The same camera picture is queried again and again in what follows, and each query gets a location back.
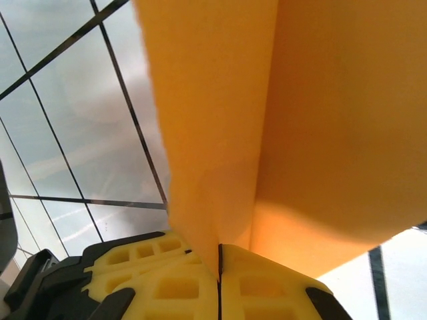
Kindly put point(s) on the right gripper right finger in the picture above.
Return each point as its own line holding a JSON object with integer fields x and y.
{"x": 267, "y": 293}

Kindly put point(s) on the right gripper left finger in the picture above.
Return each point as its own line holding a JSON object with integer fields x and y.
{"x": 166, "y": 286}

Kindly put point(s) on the orange cloth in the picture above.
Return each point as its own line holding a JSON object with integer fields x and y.
{"x": 300, "y": 116}

